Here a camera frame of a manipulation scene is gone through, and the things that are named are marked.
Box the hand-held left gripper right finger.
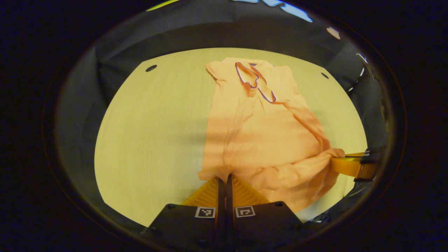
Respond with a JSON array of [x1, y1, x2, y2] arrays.
[[226, 173, 309, 252]]

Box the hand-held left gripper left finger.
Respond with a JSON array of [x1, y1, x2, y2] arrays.
[[142, 176, 226, 252]]

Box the orange T-shirt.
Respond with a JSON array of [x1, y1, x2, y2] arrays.
[[198, 57, 346, 213]]

